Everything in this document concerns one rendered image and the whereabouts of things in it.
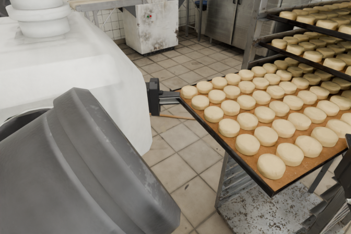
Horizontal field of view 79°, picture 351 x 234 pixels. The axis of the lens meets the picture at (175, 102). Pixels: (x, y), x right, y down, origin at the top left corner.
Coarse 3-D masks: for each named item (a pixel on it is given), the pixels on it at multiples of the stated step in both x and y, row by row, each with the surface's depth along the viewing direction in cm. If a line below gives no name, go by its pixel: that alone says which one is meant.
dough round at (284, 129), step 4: (276, 120) 51; (280, 120) 51; (284, 120) 51; (272, 124) 51; (276, 124) 50; (280, 124) 50; (284, 124) 50; (288, 124) 50; (292, 124) 50; (276, 128) 49; (280, 128) 49; (284, 128) 49; (288, 128) 49; (292, 128) 49; (280, 132) 49; (284, 132) 48; (288, 132) 48; (292, 132) 48; (280, 136) 49; (284, 136) 49; (288, 136) 49
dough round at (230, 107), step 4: (228, 100) 58; (232, 100) 58; (224, 104) 57; (228, 104) 57; (232, 104) 57; (236, 104) 57; (224, 108) 56; (228, 108) 55; (232, 108) 55; (236, 108) 55; (224, 112) 56; (228, 112) 55; (232, 112) 55; (236, 112) 55
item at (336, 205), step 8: (336, 192) 62; (344, 192) 59; (336, 200) 62; (344, 200) 60; (328, 208) 65; (336, 208) 63; (320, 216) 69; (328, 216) 66; (312, 224) 72; (320, 224) 69; (328, 224) 68; (312, 232) 73; (320, 232) 70
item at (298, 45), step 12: (300, 36) 76; (312, 36) 77; (324, 36) 79; (288, 48) 67; (300, 48) 66; (312, 48) 68; (324, 48) 66; (336, 48) 66; (348, 48) 68; (312, 60) 62; (324, 60) 64; (336, 60) 59; (348, 60) 59; (348, 72) 55
